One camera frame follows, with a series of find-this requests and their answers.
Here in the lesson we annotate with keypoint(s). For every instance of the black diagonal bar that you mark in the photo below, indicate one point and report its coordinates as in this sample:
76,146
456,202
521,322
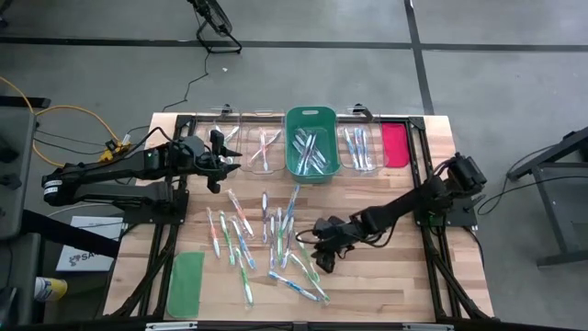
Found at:
69,234

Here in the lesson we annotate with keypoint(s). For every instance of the black metal desk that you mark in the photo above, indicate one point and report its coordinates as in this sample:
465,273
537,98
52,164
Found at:
551,197

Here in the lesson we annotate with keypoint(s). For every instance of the clear plastic bin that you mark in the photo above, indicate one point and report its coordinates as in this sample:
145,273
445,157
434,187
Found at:
202,128
379,161
275,161

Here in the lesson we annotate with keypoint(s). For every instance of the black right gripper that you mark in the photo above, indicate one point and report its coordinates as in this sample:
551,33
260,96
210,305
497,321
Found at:
340,241

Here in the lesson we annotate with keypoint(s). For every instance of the white paper sign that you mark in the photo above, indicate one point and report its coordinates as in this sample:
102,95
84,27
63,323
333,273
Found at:
87,259

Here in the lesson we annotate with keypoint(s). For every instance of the yellow power strip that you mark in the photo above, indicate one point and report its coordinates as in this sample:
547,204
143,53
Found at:
112,149

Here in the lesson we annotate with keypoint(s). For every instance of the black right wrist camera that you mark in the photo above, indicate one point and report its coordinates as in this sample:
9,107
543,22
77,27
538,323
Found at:
330,228

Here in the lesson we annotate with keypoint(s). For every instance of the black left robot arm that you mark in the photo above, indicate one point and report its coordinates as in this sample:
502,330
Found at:
105,172

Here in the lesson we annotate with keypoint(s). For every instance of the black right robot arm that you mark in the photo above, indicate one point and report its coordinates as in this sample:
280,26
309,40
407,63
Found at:
404,204

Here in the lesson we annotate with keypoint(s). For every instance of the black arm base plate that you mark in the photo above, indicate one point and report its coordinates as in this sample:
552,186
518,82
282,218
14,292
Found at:
151,216
464,216

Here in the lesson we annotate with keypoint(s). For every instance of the black floor fan stand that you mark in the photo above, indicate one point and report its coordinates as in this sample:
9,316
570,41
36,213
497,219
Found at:
213,16

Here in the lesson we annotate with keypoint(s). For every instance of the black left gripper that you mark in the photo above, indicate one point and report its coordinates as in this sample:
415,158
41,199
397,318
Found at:
202,156

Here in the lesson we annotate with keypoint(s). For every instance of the grey equipment case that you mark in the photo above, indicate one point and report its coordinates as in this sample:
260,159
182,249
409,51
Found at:
18,151

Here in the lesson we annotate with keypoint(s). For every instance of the green lid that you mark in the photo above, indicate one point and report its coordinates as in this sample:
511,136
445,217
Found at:
186,285

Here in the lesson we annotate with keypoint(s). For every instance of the green plastic bin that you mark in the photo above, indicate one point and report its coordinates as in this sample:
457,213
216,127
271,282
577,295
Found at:
291,172

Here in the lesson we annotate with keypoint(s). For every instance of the yellow and blue canister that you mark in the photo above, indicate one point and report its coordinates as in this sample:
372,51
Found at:
53,288

